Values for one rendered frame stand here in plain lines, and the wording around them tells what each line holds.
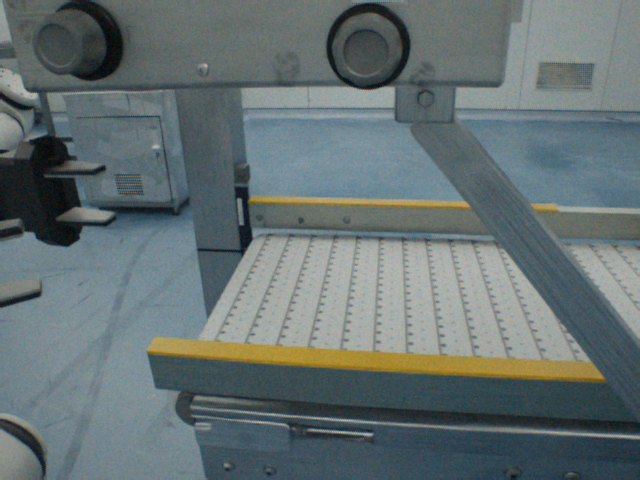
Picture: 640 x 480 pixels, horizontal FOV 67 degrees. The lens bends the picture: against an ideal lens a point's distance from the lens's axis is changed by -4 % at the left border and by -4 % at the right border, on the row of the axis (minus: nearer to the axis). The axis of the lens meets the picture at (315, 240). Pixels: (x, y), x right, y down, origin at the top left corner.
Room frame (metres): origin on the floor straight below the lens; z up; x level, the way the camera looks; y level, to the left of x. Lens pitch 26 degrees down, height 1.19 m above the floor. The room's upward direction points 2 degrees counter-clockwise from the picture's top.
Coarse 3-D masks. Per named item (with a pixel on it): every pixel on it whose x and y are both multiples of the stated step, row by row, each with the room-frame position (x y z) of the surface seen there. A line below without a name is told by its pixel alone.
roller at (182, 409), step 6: (180, 396) 0.28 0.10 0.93; (186, 396) 0.28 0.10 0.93; (192, 396) 0.28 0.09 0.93; (180, 402) 0.28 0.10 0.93; (186, 402) 0.28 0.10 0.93; (180, 408) 0.28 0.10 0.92; (186, 408) 0.28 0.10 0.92; (180, 414) 0.28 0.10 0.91; (186, 414) 0.28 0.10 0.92; (186, 420) 0.28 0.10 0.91; (192, 420) 0.28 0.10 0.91
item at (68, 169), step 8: (48, 160) 0.50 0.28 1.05; (56, 160) 0.50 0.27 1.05; (48, 168) 0.49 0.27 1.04; (56, 168) 0.49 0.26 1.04; (64, 168) 0.49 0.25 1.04; (72, 168) 0.49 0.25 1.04; (80, 168) 0.49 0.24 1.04; (88, 168) 0.48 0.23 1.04; (96, 168) 0.49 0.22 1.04; (104, 168) 0.50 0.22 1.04; (48, 176) 0.49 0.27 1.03; (56, 176) 0.49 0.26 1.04; (64, 176) 0.49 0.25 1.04; (72, 176) 0.48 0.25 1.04; (80, 176) 0.48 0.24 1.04; (88, 176) 0.48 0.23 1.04; (96, 176) 0.48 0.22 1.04
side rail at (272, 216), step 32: (256, 224) 0.53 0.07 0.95; (288, 224) 0.53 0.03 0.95; (320, 224) 0.52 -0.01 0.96; (352, 224) 0.52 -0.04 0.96; (384, 224) 0.51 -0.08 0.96; (416, 224) 0.51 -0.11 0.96; (448, 224) 0.50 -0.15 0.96; (480, 224) 0.50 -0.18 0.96; (576, 224) 0.48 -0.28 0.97; (608, 224) 0.48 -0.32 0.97
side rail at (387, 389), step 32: (160, 384) 0.27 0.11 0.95; (192, 384) 0.26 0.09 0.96; (224, 384) 0.26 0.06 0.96; (256, 384) 0.26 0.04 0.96; (288, 384) 0.25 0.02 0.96; (320, 384) 0.25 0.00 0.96; (352, 384) 0.25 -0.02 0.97; (384, 384) 0.24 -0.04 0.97; (416, 384) 0.24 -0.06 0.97; (448, 384) 0.24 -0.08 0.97; (480, 384) 0.24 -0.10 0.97; (512, 384) 0.23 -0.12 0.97; (544, 384) 0.23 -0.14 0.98; (576, 384) 0.23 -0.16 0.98; (608, 384) 0.22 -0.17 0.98; (544, 416) 0.23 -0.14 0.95; (576, 416) 0.23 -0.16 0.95; (608, 416) 0.22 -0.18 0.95
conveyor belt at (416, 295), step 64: (256, 256) 0.47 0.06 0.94; (320, 256) 0.47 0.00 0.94; (384, 256) 0.46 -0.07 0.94; (448, 256) 0.46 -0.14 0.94; (576, 256) 0.45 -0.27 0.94; (256, 320) 0.36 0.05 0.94; (320, 320) 0.35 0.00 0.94; (384, 320) 0.35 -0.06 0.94; (448, 320) 0.35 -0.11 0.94; (512, 320) 0.34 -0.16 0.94
